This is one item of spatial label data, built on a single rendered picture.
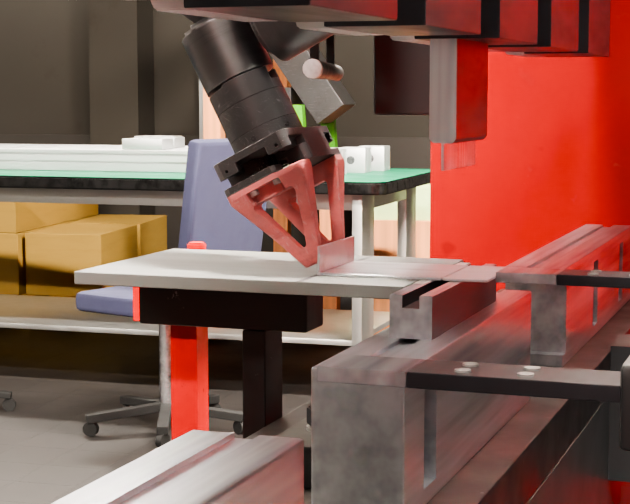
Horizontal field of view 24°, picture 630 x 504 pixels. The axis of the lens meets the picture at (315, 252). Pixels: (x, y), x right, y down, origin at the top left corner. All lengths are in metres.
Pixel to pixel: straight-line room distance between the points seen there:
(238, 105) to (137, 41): 7.30
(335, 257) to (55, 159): 4.98
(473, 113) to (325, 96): 6.12
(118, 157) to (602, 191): 4.16
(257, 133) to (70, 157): 4.94
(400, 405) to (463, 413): 0.15
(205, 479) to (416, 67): 1.97
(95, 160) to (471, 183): 4.11
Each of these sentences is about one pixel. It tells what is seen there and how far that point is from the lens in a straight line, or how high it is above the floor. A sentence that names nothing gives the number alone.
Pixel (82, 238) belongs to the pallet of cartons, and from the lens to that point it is 7.23.
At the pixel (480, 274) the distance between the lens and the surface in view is 1.09.
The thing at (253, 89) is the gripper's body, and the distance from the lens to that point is 1.12.
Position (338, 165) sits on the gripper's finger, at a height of 1.08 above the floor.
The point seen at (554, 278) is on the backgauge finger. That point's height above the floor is 1.00.
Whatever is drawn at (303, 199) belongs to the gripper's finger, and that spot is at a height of 1.06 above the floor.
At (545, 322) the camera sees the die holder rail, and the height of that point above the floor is 0.92.
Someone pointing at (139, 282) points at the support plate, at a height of 0.99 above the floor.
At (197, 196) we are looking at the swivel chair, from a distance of 4.75.
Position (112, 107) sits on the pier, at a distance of 8.47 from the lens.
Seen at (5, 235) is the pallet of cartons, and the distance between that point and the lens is 7.35.
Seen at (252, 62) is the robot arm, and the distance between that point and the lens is 1.12.
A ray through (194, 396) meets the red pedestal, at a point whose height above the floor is 0.52.
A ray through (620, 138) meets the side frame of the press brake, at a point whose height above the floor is 1.08.
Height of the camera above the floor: 1.13
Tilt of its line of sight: 6 degrees down
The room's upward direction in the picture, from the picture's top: straight up
